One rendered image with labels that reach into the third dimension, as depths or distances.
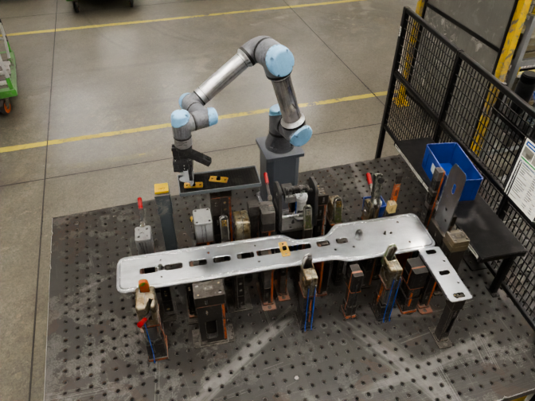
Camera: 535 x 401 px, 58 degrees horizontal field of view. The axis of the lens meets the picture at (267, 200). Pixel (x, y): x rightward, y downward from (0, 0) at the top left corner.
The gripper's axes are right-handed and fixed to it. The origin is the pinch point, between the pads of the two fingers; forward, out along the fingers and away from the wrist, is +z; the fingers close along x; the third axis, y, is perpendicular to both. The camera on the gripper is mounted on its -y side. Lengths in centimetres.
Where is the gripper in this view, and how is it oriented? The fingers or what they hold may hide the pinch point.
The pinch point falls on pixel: (193, 181)
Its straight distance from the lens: 217.4
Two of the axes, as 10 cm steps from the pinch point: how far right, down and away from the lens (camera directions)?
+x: 0.8, 6.5, -7.5
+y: -10.0, 0.5, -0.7
